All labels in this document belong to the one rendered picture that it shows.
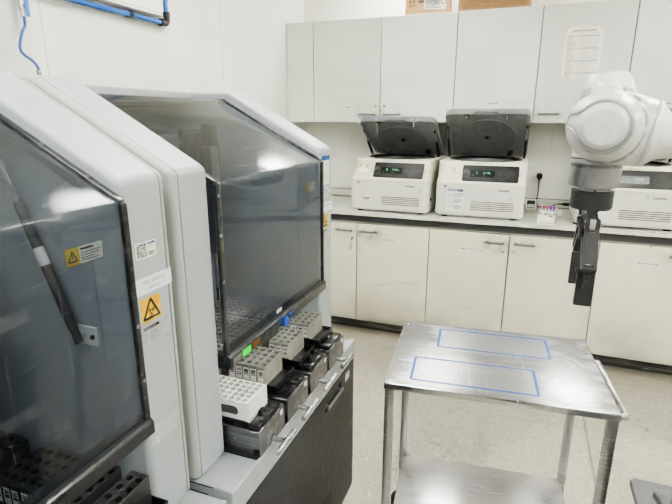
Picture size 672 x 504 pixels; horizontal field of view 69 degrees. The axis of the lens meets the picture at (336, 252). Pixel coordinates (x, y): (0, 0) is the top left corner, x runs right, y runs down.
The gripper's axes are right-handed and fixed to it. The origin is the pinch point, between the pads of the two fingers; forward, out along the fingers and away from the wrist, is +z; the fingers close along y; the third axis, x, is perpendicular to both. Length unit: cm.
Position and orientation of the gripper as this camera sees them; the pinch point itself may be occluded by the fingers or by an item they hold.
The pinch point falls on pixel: (578, 288)
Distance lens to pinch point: 111.8
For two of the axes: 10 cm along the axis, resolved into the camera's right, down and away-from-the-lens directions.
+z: 0.0, 9.6, 2.7
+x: -9.4, -1.0, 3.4
